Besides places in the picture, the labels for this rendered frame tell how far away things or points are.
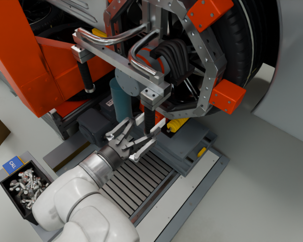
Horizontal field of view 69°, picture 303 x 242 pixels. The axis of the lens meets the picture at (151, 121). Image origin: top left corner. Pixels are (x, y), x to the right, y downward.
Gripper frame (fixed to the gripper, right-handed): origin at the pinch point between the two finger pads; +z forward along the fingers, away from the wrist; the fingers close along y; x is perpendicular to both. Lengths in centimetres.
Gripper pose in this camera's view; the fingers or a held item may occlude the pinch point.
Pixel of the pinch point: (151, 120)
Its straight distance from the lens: 72.6
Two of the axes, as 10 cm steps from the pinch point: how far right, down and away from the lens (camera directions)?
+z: 6.6, -5.9, 4.6
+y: 7.5, 5.3, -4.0
